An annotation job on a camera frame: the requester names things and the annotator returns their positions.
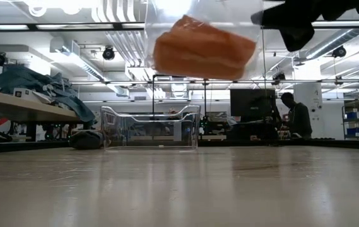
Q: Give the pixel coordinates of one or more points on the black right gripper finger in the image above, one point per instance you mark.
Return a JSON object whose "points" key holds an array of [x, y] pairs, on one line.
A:
{"points": [[280, 17], [297, 38]]}

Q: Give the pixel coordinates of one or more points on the orange elastic bandage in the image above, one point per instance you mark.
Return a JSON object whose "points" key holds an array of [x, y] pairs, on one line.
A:
{"points": [[201, 50]]}

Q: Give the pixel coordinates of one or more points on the clear plastic zip bag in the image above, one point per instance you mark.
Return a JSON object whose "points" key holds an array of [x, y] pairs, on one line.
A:
{"points": [[166, 9]]}

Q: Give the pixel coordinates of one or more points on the dark grey cloth roll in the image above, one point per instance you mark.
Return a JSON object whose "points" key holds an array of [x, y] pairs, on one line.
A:
{"points": [[86, 140]]}

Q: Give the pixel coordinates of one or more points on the white pillar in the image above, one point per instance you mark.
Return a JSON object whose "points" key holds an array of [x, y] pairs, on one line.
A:
{"points": [[308, 89]]}

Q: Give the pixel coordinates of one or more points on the black monitor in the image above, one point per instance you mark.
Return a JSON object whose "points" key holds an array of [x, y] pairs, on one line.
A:
{"points": [[251, 101]]}

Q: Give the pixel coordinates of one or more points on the person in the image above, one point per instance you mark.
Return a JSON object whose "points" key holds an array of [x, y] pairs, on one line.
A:
{"points": [[299, 119]]}

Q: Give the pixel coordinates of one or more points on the clear plastic bin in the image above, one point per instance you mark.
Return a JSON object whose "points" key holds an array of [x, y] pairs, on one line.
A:
{"points": [[154, 129]]}

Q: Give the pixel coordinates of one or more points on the white box with label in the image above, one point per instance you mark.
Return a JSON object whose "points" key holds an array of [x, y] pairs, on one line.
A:
{"points": [[27, 94]]}

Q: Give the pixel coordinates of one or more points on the silver ceiling duct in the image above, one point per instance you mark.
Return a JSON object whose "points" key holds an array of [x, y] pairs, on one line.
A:
{"points": [[333, 42]]}

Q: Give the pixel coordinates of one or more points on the black ceiling camera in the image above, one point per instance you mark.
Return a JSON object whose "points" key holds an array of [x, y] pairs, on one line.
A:
{"points": [[0, 59], [339, 51], [108, 53], [279, 78]]}

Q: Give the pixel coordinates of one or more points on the wooden workbench with metal frame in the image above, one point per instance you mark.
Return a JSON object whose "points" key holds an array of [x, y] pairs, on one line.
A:
{"points": [[9, 105]]}

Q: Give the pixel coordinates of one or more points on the black table frame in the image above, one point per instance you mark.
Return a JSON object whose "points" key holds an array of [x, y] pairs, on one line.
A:
{"points": [[9, 147]]}

